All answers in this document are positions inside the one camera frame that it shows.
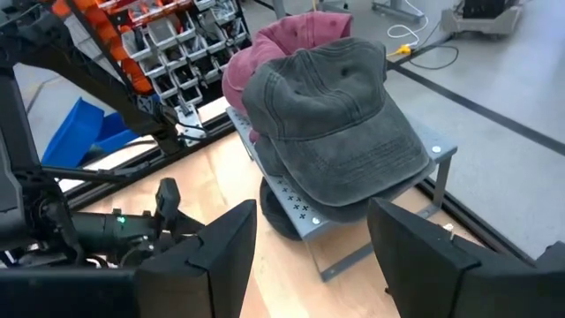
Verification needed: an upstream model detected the blue plastic bin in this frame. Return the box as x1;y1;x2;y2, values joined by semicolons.
41;96;105;169
90;112;140;155

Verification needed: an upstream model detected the black floor cable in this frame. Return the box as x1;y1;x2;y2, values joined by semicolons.
406;42;461;72

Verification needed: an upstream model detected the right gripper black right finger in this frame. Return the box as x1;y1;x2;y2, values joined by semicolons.
367;197;538;318

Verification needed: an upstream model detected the black frame brace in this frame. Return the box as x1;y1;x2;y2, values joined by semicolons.
0;26;185;154

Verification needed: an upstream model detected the grey perforated metal shelf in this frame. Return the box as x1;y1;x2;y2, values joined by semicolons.
225;105;459;284

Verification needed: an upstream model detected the white cable yellow plug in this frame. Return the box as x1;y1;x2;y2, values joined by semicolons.
386;0;430;58

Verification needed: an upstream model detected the black table edge rail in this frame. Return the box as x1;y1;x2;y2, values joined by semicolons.
414;174;538;266
56;117;237;211

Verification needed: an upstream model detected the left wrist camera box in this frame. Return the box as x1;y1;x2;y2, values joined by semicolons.
154;177;182;222

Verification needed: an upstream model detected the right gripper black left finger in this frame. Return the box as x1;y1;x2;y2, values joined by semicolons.
134;198;259;318

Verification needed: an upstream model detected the grey equipment cart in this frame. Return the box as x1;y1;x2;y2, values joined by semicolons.
440;0;524;37

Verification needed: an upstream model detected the storage rack with small bins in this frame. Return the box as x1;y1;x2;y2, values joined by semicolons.
50;0;252;116

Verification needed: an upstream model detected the silver frame bracket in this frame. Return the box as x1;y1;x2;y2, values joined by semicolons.
174;103;207;147

